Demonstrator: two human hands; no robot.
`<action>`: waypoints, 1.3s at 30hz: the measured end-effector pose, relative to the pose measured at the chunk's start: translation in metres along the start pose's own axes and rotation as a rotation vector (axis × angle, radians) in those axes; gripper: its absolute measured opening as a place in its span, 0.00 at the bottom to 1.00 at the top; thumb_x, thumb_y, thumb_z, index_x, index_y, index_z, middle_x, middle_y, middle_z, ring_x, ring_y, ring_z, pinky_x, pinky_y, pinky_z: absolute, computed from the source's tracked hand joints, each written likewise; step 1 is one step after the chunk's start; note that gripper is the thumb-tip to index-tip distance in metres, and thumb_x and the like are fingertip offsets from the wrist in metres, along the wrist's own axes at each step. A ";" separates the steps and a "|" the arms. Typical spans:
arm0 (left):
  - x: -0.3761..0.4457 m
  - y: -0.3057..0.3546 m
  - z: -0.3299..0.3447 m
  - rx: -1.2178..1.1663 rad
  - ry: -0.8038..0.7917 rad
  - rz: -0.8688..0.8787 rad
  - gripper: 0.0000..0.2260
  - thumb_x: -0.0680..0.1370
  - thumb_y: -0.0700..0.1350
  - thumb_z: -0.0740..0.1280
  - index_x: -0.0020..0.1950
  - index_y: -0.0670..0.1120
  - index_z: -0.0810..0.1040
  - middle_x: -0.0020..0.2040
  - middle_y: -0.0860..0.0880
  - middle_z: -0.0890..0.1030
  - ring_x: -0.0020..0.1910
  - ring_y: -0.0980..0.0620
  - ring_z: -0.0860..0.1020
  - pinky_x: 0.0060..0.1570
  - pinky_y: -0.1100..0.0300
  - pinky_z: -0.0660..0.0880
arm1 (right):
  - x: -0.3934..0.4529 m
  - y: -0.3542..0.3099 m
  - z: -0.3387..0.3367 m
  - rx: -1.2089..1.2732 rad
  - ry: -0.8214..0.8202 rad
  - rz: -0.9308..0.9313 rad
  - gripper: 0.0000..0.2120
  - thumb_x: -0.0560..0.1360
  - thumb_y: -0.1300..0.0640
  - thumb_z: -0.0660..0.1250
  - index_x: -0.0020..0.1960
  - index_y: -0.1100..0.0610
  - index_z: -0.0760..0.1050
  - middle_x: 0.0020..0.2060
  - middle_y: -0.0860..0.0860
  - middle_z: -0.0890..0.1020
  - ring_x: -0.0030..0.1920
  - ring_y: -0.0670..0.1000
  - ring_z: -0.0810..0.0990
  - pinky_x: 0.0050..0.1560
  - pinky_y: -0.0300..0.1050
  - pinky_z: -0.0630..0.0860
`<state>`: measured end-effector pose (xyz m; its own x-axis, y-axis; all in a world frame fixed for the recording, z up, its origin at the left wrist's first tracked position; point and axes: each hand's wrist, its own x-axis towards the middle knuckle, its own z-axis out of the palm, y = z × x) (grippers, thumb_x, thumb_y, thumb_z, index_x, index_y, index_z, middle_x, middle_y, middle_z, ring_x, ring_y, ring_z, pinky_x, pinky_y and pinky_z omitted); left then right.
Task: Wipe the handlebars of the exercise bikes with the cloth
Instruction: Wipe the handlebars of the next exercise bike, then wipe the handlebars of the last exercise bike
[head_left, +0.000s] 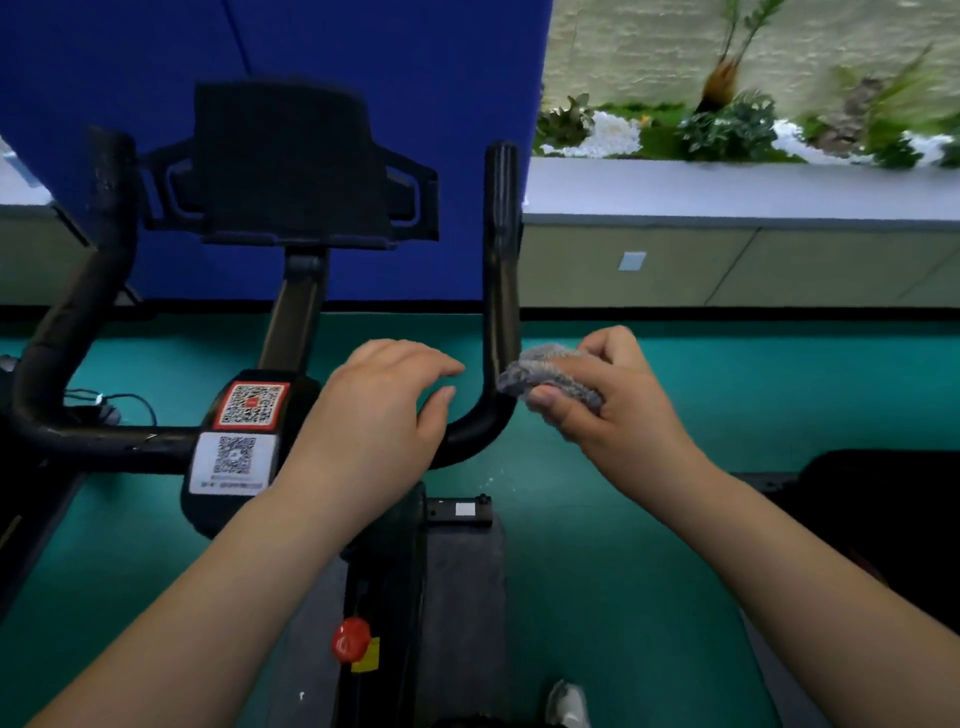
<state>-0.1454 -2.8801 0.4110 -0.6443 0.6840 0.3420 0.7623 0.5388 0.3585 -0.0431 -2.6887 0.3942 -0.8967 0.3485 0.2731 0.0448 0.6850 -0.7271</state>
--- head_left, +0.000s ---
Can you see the variegated leaf plant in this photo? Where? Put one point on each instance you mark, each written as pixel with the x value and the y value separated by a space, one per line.
pixel 727 131

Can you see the low green leafy plant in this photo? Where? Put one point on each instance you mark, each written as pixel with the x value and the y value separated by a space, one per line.
pixel 566 127

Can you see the small dark green plant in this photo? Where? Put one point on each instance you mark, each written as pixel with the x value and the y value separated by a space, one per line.
pixel 896 154

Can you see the black exercise bike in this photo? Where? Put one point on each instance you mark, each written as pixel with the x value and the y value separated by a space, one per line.
pixel 382 585
pixel 885 510

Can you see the black tablet holder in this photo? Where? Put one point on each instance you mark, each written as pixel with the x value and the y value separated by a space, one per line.
pixel 285 165

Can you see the blue padded column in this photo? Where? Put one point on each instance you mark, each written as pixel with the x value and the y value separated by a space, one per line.
pixel 450 112

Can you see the tall plant with orange tuft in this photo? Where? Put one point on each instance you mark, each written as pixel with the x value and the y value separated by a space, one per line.
pixel 720 86

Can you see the grey cleaning cloth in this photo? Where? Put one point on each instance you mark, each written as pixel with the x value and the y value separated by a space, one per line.
pixel 540 367

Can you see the white wall outlet plate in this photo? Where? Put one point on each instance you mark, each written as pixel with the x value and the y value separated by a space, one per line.
pixel 632 261

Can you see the grey stacked rock sculpture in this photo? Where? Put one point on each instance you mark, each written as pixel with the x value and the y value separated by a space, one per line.
pixel 847 127

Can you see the person's white right shoe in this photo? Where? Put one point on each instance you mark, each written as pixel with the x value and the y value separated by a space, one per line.
pixel 568 705

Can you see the person's left forearm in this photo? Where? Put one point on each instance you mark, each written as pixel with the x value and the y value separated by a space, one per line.
pixel 187 622

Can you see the light green fern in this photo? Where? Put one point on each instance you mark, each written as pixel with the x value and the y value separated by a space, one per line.
pixel 900 97

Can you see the person's left hand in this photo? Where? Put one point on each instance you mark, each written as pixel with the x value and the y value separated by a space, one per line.
pixel 367 435

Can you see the person's right hand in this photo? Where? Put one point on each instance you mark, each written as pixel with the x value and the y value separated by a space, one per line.
pixel 637 435

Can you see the white pebble path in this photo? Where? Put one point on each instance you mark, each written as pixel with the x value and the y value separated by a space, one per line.
pixel 611 135

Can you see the green moss bed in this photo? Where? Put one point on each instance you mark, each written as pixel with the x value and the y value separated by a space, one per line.
pixel 660 139

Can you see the person's right forearm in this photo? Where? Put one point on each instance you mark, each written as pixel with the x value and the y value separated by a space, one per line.
pixel 810 600

